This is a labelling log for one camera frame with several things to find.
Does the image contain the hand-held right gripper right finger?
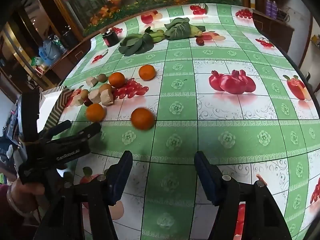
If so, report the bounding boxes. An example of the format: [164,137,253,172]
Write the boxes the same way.
[194,151,292,240]

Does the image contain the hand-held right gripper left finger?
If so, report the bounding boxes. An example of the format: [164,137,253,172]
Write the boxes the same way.
[34,150,133,240]

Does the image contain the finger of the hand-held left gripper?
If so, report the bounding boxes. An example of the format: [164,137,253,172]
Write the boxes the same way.
[37,119,72,138]
[49,122,102,145]

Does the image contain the white tray with striped rim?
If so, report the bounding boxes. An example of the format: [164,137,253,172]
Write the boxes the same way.
[37,85,74,130]

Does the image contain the orange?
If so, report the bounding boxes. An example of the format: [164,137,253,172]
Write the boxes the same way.
[86,103,106,123]
[139,64,157,81]
[108,72,126,88]
[131,107,155,130]

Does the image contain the person's left hand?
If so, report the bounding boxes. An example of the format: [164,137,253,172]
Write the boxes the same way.
[7,178,47,213]

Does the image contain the fruit print tablecloth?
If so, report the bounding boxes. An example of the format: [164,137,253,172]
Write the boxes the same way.
[57,3,320,240]

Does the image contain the blue thermos jug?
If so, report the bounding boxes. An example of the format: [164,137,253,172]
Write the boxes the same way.
[39,39,63,65]

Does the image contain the wooden cabinet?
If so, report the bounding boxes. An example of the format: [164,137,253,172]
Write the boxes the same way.
[0,0,90,98]

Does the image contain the black jar with red label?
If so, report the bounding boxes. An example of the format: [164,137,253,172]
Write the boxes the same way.
[102,31,120,47]

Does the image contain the green bok choy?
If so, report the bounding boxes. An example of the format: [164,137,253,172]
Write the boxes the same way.
[118,33,155,57]

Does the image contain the green bananas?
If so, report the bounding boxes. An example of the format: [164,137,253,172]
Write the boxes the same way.
[145,27,165,43]

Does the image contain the green cabbage leaf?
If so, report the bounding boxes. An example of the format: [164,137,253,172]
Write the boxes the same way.
[164,17,192,41]

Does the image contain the wooden sideboard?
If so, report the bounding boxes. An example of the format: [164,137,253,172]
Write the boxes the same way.
[252,10,294,53]

